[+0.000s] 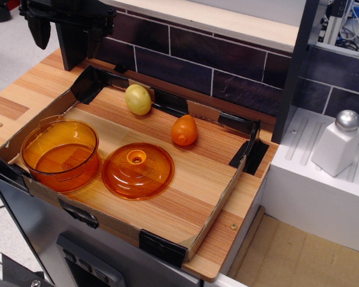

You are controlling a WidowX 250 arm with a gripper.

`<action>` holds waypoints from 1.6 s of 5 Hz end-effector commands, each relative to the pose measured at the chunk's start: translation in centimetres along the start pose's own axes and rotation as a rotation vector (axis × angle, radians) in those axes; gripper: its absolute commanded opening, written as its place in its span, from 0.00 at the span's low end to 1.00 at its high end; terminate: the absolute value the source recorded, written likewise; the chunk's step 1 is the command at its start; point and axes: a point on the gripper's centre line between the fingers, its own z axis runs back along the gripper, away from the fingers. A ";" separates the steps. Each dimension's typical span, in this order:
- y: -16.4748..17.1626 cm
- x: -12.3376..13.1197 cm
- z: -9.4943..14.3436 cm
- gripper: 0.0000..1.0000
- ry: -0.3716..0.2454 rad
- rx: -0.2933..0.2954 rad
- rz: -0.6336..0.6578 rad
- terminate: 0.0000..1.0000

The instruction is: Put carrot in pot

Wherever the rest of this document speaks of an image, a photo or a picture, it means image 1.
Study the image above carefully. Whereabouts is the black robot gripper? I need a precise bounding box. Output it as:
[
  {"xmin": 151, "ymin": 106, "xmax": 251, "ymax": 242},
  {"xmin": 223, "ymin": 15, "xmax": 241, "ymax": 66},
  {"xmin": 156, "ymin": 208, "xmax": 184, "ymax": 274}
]
[{"xmin": 19, "ymin": 0, "xmax": 117, "ymax": 59}]

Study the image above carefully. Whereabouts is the orange plastic carrot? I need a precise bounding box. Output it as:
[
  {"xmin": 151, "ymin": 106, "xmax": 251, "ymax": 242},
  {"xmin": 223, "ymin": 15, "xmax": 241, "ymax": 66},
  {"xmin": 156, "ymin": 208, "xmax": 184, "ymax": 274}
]
[{"xmin": 171, "ymin": 115, "xmax": 198, "ymax": 146}]

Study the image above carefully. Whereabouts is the orange transparent pot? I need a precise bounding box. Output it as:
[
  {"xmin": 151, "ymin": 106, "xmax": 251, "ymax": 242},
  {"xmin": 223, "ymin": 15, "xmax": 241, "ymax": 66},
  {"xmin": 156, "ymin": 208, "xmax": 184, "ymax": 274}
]
[{"xmin": 20, "ymin": 115, "xmax": 101, "ymax": 193}]

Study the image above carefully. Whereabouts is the orange transparent pot lid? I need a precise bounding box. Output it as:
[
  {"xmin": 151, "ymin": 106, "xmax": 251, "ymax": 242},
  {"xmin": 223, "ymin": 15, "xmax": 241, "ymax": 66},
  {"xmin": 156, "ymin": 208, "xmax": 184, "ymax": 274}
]
[{"xmin": 102, "ymin": 142, "xmax": 175, "ymax": 200}]

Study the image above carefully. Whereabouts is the cardboard fence with black tape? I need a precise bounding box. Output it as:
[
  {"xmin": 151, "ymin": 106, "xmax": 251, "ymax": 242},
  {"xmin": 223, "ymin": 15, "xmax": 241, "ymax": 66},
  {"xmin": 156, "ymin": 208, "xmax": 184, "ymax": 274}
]
[{"xmin": 0, "ymin": 66, "xmax": 268, "ymax": 266}]

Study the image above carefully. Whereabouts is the yellow plastic potato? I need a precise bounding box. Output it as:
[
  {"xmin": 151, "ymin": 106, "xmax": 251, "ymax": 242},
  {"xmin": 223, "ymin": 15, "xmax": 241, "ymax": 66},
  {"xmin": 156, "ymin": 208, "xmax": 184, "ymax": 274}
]
[{"xmin": 124, "ymin": 84, "xmax": 152, "ymax": 115}]

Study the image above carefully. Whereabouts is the grey toy oven front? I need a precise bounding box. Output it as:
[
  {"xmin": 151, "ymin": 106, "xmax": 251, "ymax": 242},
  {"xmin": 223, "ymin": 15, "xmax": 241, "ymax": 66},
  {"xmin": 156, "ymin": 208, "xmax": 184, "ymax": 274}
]
[{"xmin": 0, "ymin": 179, "xmax": 203, "ymax": 286}]

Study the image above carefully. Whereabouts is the white toy sink drainboard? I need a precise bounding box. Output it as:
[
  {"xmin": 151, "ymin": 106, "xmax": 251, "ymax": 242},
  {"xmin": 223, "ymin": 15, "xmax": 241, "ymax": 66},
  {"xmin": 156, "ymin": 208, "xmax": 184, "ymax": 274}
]
[{"xmin": 261, "ymin": 108, "xmax": 359, "ymax": 251}]

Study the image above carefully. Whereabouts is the white salt shaker silver cap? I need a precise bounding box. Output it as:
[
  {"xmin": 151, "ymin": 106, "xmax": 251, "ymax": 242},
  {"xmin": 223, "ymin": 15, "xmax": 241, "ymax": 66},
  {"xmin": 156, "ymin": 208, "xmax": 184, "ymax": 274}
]
[{"xmin": 311, "ymin": 109, "xmax": 359, "ymax": 177}]

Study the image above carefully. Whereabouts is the dark grey left post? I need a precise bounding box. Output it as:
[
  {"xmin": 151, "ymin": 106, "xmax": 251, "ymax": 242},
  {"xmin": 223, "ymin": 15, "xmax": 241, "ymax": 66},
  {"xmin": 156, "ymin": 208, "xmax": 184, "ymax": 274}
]
[{"xmin": 56, "ymin": 24, "xmax": 87, "ymax": 71}]

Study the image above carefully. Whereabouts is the dark grey vertical post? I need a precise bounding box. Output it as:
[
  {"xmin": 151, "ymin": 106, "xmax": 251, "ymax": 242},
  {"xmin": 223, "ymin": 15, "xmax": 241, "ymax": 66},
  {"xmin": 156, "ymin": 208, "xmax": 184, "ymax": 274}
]
[{"xmin": 272, "ymin": 1, "xmax": 325, "ymax": 144}]

